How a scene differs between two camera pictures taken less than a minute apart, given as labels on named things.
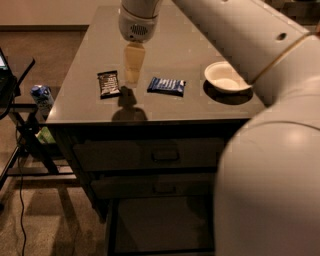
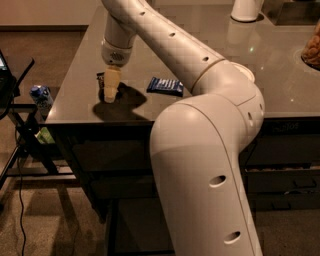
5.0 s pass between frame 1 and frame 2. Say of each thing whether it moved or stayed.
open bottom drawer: stayed
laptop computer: stayed
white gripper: moved
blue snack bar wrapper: stayed
